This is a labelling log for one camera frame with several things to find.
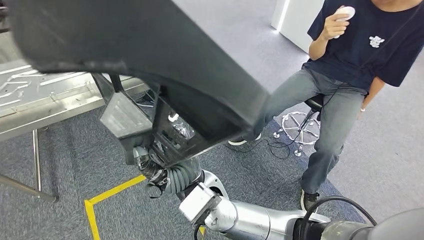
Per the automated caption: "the black stool with chrome base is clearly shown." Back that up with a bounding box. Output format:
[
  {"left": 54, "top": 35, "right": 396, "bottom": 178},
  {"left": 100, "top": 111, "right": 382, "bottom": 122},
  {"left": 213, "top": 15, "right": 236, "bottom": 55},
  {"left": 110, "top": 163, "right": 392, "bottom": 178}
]
[{"left": 272, "top": 93, "right": 326, "bottom": 158}]

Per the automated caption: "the black plastic car part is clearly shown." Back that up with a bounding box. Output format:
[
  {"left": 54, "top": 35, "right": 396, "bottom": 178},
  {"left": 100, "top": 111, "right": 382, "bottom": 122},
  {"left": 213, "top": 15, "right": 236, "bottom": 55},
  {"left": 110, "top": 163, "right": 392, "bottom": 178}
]
[{"left": 6, "top": 0, "right": 271, "bottom": 169}]

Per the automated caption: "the steel workbench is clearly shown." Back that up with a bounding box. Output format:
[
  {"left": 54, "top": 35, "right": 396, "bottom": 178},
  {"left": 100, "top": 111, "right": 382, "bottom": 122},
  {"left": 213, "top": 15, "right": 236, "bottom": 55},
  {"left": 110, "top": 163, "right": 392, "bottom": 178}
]
[{"left": 0, "top": 57, "right": 151, "bottom": 204}]

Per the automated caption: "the person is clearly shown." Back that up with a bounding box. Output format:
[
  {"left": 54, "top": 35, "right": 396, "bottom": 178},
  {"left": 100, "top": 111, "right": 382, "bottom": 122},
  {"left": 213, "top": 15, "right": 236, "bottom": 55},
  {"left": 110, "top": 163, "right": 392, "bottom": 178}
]
[{"left": 227, "top": 0, "right": 424, "bottom": 213}]

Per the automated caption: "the black floor cable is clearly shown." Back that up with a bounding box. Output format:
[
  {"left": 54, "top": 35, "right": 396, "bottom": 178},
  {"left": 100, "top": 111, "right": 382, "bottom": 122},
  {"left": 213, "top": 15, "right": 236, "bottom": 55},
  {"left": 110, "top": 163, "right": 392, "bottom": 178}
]
[{"left": 224, "top": 130, "right": 301, "bottom": 161}]

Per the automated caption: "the stamped metal panel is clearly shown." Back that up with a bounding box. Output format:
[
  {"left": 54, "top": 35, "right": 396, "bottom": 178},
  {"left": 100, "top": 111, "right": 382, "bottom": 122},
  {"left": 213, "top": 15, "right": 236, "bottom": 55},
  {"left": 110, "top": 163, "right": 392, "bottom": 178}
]
[{"left": 0, "top": 58, "right": 107, "bottom": 119}]

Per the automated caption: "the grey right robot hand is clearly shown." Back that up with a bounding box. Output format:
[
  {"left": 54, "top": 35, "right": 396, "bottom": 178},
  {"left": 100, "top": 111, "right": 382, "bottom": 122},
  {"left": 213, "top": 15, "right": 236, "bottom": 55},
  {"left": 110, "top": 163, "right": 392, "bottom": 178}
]
[{"left": 133, "top": 146, "right": 203, "bottom": 190}]

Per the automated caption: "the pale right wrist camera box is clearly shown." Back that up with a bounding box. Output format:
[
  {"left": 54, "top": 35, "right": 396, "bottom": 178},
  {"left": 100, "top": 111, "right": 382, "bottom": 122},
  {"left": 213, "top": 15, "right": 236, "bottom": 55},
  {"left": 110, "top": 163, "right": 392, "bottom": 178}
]
[{"left": 178, "top": 182, "right": 222, "bottom": 226}]

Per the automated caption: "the person's right hand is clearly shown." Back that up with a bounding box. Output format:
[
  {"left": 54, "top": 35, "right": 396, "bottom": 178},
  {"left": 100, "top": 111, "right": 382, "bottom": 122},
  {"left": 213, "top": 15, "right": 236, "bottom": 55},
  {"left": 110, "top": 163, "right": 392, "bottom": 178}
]
[{"left": 318, "top": 11, "right": 351, "bottom": 42}]

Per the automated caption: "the white lit pillar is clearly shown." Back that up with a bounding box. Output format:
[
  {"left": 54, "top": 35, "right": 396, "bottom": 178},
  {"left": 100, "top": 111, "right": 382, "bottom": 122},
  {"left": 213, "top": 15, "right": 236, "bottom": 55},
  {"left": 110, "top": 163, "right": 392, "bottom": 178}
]
[{"left": 270, "top": 0, "right": 327, "bottom": 55}]

